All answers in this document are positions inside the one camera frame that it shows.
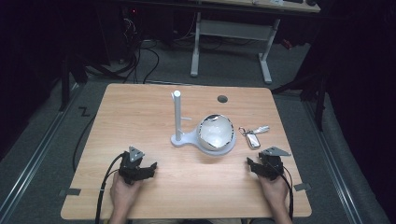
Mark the silver keychain with keys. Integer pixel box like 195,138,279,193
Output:
238,124,271,150

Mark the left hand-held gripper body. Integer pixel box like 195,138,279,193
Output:
118,146,148,185

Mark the person's left hand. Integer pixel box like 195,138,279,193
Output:
109,172,145,217

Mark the thin black floor cable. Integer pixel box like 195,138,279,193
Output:
72,114,98,173

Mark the bundle of black floor cables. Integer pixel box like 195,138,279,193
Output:
83,12,162,85

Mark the wooden desk with white legs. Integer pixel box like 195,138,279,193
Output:
189,0,322,86

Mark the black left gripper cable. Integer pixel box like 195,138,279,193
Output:
94,152,126,224

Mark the person's right hand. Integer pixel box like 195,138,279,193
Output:
257,174,290,210

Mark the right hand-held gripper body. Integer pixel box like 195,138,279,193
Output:
257,146,292,182

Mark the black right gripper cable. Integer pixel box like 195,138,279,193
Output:
274,161,295,221

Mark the grey tape piece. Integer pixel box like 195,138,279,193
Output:
58,188,82,198
292,182,312,192

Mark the black metal stand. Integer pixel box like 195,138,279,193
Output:
270,69,330,133

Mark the metal floor rail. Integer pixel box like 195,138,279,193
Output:
303,99,365,224
0,82,82,223

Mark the white stand with post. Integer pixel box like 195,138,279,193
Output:
170,90,237,157

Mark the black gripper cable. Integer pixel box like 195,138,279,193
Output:
94,152,126,224
274,161,295,221

